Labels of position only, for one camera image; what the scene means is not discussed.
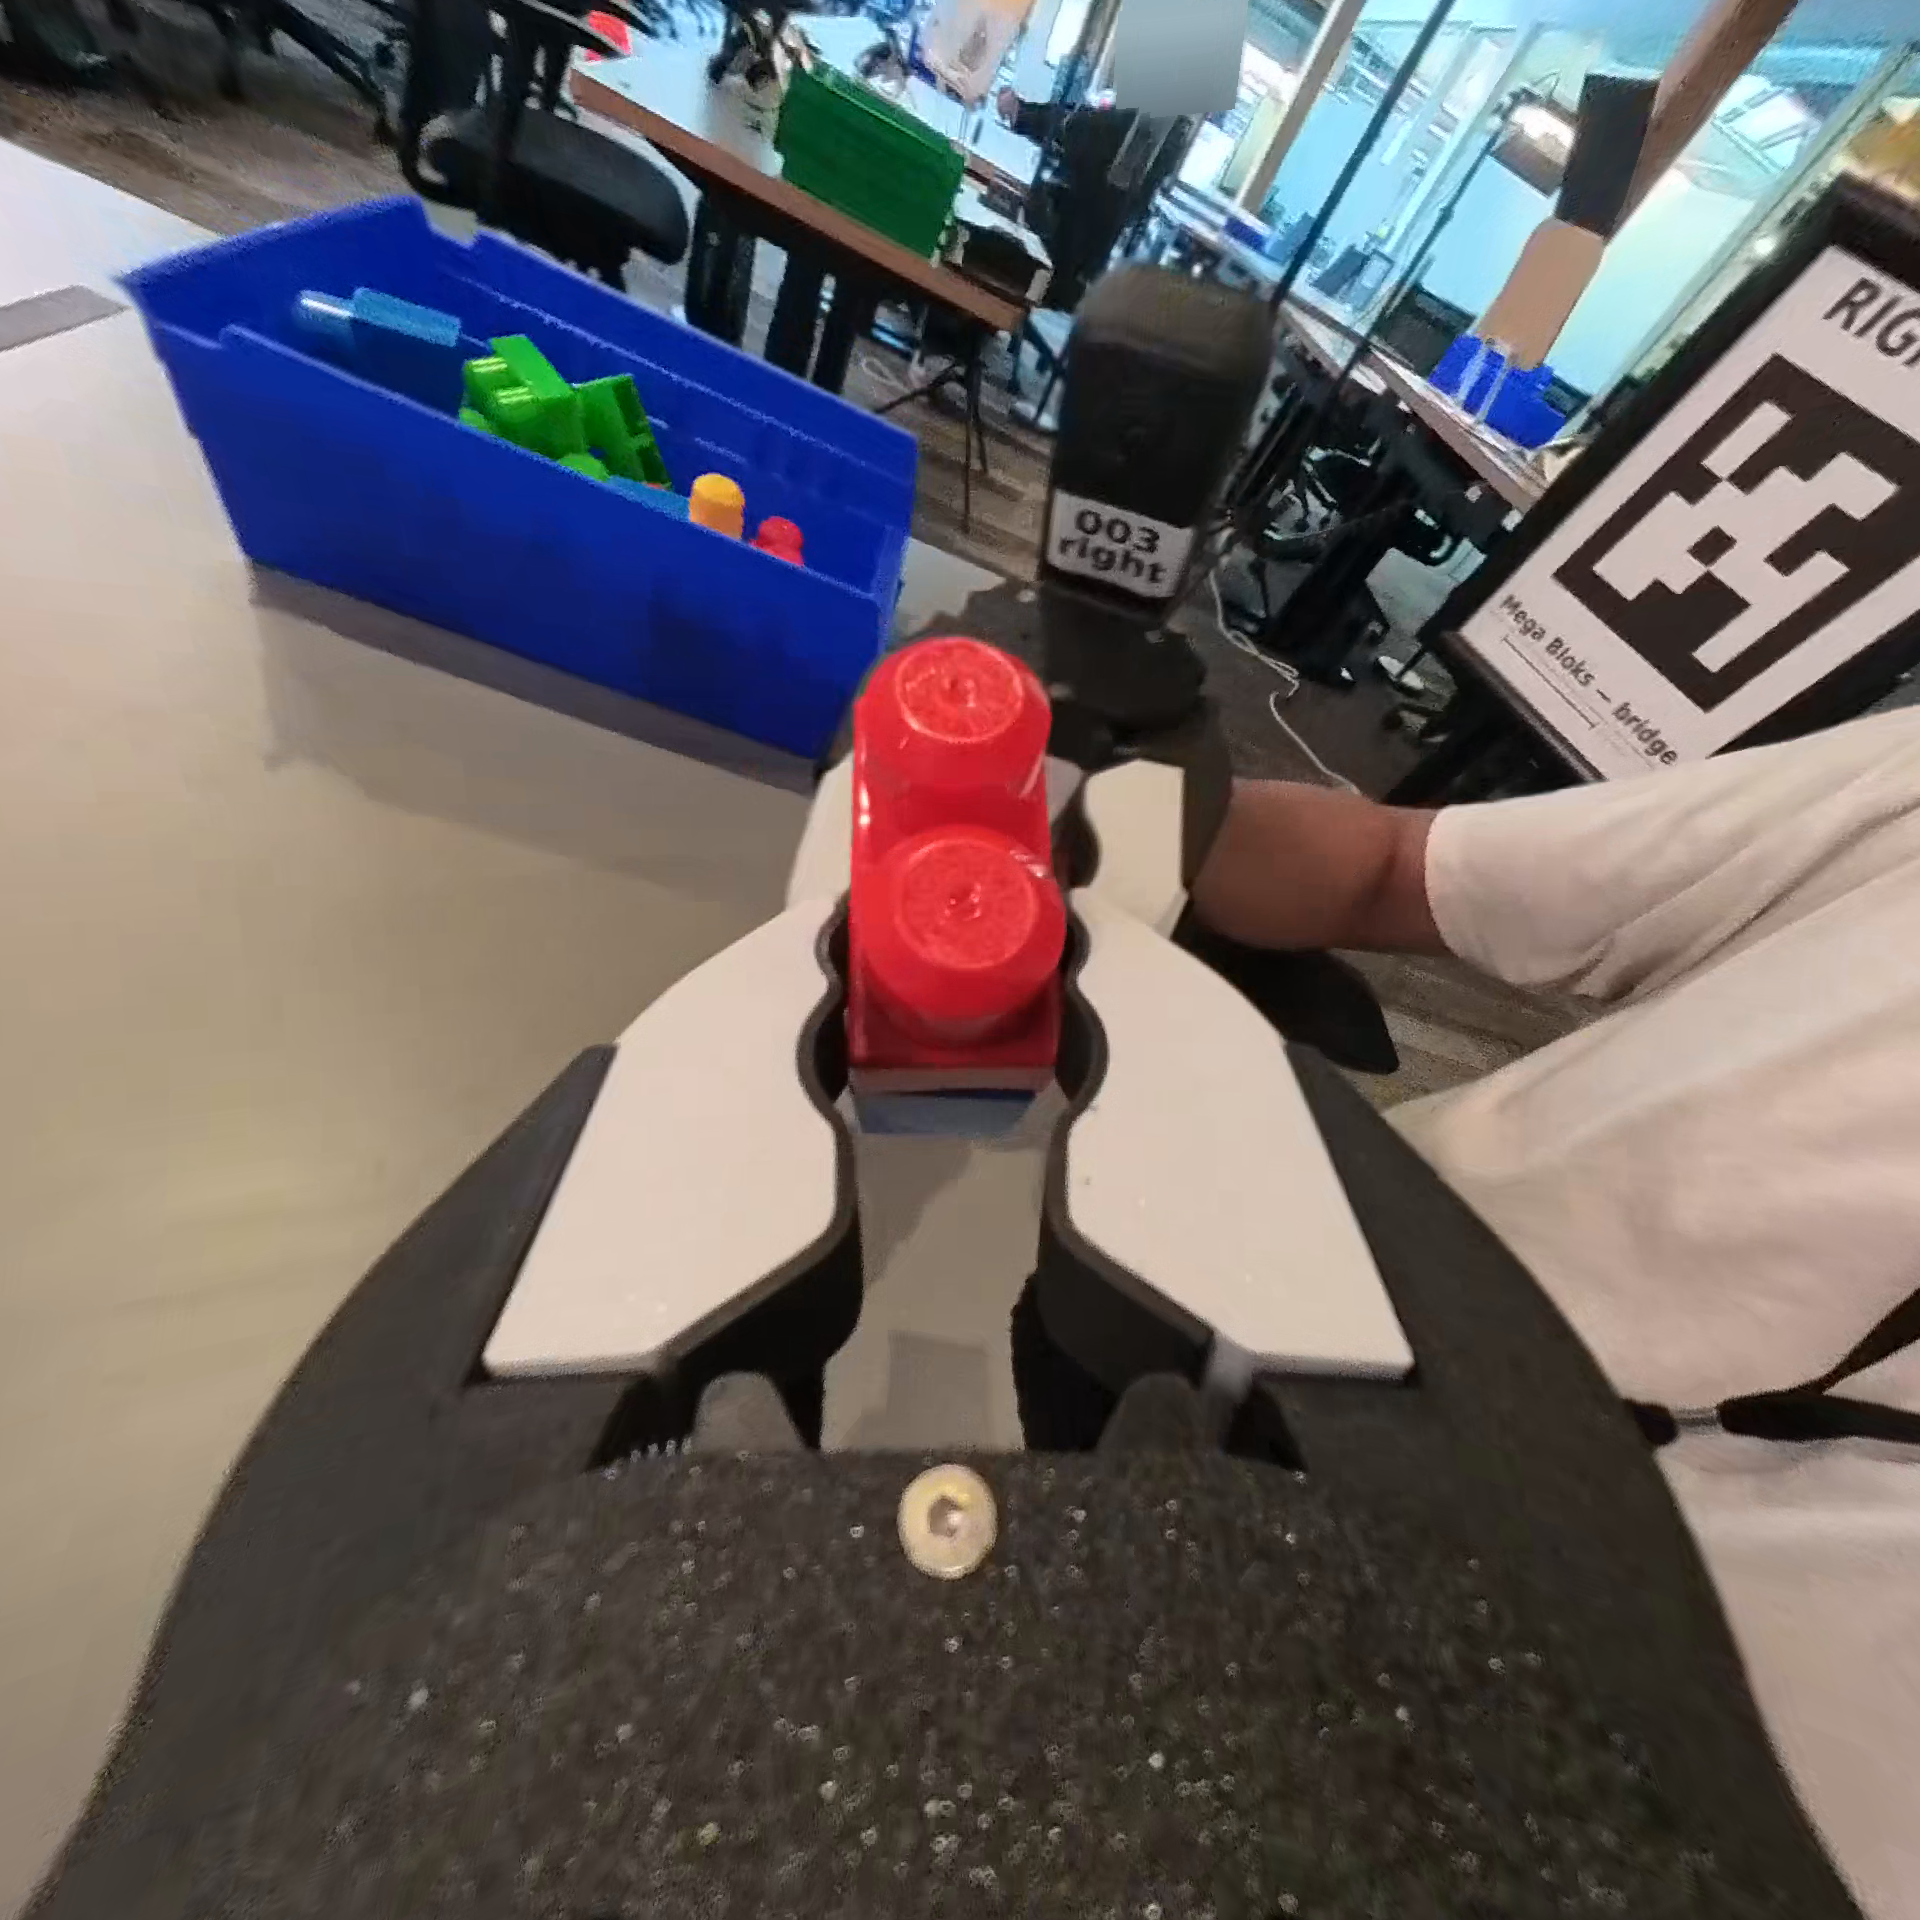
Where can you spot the blue one-stud block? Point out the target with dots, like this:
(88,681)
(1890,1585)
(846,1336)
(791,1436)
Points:
(947,1111)

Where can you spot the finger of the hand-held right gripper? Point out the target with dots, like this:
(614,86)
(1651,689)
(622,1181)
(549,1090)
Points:
(821,833)
(1130,843)

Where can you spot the black framed marker sign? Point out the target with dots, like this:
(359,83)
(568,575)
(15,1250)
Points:
(1727,540)

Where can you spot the stack of green crates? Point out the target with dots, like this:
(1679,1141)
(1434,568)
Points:
(870,158)

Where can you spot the black chair armrest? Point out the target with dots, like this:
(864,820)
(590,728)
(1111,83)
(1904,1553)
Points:
(1309,998)

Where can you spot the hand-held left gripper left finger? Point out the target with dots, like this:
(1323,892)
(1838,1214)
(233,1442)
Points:
(679,1203)

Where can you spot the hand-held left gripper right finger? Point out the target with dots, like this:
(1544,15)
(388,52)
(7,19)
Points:
(1231,1203)

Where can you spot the wooden topped desk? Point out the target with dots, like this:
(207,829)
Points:
(795,195)

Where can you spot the row of small blue bins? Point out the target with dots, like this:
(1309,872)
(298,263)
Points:
(1501,386)

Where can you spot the black tripod stand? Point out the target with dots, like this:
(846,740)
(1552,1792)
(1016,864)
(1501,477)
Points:
(1392,146)

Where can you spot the black office chair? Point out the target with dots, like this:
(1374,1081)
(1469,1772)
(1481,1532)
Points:
(552,165)

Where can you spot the blue plastic bin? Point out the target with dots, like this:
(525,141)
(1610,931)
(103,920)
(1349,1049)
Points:
(493,528)

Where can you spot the red two-stud block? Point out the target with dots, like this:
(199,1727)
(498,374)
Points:
(955,900)

